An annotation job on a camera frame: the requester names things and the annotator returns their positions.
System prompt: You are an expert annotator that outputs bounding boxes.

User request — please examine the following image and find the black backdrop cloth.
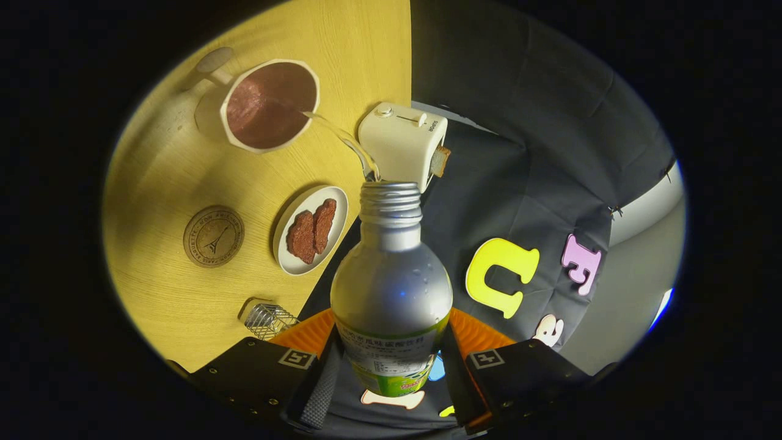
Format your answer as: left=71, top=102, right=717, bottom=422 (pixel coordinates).
left=293, top=0, right=680, bottom=440

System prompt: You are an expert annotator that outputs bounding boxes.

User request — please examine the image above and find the white plate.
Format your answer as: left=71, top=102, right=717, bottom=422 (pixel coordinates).
left=272, top=185, right=349, bottom=276

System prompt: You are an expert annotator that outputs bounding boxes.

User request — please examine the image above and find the reddish brown meat slice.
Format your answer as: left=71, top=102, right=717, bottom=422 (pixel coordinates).
left=286, top=210, right=317, bottom=265
left=312, top=198, right=338, bottom=255

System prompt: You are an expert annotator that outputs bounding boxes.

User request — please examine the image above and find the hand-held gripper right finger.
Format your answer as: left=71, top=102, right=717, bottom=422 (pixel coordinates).
left=440, top=307, right=592, bottom=436

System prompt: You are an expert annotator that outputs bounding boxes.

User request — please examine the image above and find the cream toaster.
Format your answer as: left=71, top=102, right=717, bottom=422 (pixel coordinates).
left=357, top=101, right=448, bottom=193

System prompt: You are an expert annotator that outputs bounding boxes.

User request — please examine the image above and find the silver juice bottle green label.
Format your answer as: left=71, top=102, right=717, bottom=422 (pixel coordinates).
left=331, top=181, right=454, bottom=398

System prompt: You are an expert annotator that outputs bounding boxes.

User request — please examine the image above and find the cream cup with wooden handle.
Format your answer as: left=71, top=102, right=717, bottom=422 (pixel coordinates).
left=182, top=47, right=321, bottom=154

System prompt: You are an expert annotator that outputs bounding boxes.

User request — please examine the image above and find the wire mesh basket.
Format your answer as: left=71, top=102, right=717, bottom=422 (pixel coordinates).
left=238, top=297, right=301, bottom=342

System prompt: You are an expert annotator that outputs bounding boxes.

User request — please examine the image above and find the toasted bread slice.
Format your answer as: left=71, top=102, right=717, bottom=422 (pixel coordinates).
left=429, top=145, right=452, bottom=178

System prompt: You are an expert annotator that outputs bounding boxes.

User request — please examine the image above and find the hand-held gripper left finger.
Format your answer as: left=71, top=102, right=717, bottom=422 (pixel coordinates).
left=183, top=307, right=346, bottom=436

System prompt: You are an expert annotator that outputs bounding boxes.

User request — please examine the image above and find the round cork coaster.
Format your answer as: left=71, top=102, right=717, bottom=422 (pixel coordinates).
left=183, top=205, right=246, bottom=269

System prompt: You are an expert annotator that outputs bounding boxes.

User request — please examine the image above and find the wooden table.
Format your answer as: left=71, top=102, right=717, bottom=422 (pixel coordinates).
left=102, top=0, right=412, bottom=375

